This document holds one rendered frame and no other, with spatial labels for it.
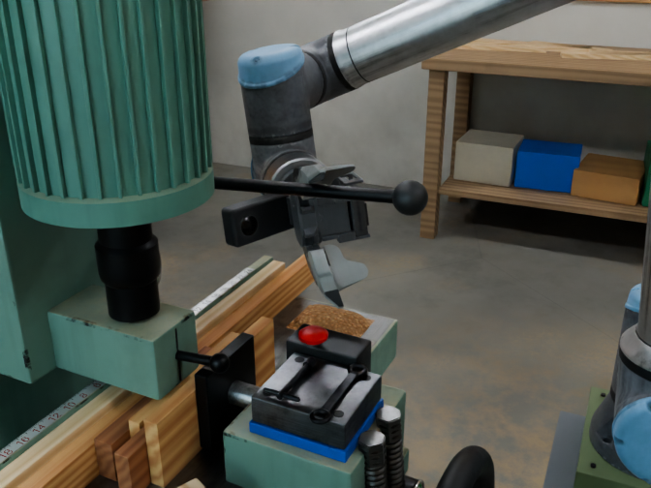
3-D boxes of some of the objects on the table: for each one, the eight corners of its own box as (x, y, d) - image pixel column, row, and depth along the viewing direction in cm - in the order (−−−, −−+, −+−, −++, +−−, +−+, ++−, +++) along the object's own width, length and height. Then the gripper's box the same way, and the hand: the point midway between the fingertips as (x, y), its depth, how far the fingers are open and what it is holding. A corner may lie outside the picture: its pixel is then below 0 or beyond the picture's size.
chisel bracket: (161, 414, 73) (153, 342, 70) (55, 380, 79) (43, 310, 75) (203, 377, 79) (198, 307, 76) (103, 346, 85) (93, 280, 81)
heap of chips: (354, 345, 94) (354, 332, 94) (286, 327, 98) (285, 315, 98) (374, 320, 100) (375, 308, 99) (309, 305, 104) (309, 293, 103)
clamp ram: (263, 469, 72) (259, 393, 69) (200, 447, 75) (193, 374, 72) (304, 418, 80) (303, 347, 76) (246, 400, 83) (242, 331, 79)
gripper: (331, 110, 92) (380, 137, 74) (350, 256, 99) (399, 314, 81) (264, 122, 91) (297, 153, 72) (288, 269, 97) (324, 331, 79)
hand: (325, 244), depth 76 cm, fingers open, 14 cm apart
